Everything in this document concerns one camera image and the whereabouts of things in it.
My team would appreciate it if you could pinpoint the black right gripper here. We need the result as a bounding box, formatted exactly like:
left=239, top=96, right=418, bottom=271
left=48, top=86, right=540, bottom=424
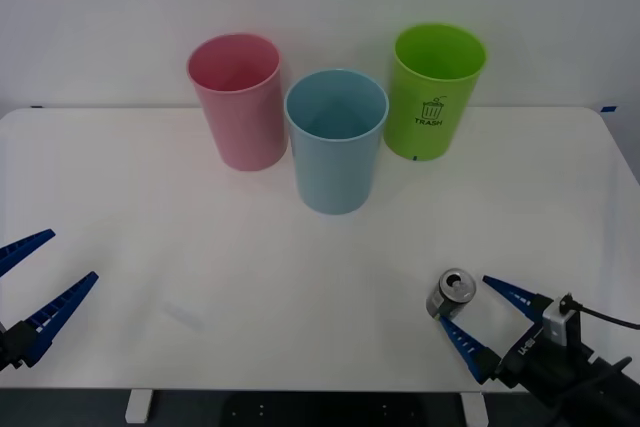
left=438, top=274, right=596, bottom=401

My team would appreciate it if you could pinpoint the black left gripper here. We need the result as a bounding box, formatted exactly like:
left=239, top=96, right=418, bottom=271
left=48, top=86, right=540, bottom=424
left=0, top=228, right=100, bottom=374

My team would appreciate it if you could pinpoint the silver drink can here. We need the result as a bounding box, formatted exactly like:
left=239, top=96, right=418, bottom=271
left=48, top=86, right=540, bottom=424
left=425, top=267, right=478, bottom=321

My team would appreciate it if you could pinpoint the white table leg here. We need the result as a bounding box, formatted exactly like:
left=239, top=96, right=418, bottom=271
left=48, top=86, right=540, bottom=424
left=123, top=389, right=153, bottom=424
left=460, top=391, right=490, bottom=427

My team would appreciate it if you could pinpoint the pale blue plastic bin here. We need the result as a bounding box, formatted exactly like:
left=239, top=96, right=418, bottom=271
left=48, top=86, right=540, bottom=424
left=283, top=68, right=391, bottom=216

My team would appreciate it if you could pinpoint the green plastic bin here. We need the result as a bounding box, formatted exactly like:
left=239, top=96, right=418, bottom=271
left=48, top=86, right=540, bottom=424
left=382, top=22, right=489, bottom=163

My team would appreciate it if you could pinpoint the pink plastic bin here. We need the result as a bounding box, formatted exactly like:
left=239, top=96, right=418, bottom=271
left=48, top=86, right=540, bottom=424
left=186, top=32, right=289, bottom=173

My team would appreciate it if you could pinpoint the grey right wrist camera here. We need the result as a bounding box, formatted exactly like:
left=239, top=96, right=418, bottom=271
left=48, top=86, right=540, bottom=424
left=541, top=290, right=582, bottom=347

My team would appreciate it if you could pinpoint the black right camera cable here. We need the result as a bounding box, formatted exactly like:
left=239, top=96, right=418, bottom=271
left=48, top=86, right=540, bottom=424
left=573, top=300, right=640, bottom=331

